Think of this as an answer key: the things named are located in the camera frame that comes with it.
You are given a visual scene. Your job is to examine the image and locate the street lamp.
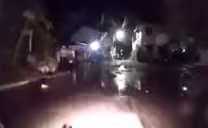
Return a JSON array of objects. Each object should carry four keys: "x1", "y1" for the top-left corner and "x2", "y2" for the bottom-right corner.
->
[{"x1": 113, "y1": 28, "x2": 127, "y2": 60}]

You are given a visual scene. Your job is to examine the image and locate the vehicle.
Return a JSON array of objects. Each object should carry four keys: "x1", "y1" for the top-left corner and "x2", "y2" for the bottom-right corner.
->
[{"x1": 59, "y1": 44, "x2": 80, "y2": 68}]

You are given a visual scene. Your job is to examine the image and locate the wet dark asphalt road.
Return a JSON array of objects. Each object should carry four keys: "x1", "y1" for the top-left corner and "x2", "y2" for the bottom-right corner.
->
[{"x1": 0, "y1": 60, "x2": 208, "y2": 128}]

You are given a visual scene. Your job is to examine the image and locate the pale building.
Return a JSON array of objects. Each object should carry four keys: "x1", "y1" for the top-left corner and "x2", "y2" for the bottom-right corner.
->
[{"x1": 131, "y1": 21, "x2": 180, "y2": 63}]

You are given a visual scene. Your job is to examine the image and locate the robot's own part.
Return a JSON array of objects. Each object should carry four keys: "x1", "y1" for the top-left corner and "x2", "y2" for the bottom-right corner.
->
[{"x1": 61, "y1": 123, "x2": 73, "y2": 128}]

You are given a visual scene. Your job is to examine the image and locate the palm tree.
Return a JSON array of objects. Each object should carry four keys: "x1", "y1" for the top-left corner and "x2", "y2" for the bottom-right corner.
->
[{"x1": 13, "y1": 7, "x2": 60, "y2": 73}]

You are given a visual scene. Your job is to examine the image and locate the dark car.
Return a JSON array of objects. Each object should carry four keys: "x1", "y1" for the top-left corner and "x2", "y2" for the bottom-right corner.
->
[{"x1": 168, "y1": 47, "x2": 193, "y2": 64}]

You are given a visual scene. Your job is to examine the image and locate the pale kerb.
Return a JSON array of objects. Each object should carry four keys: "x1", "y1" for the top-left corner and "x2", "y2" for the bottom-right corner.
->
[{"x1": 0, "y1": 71, "x2": 71, "y2": 94}]

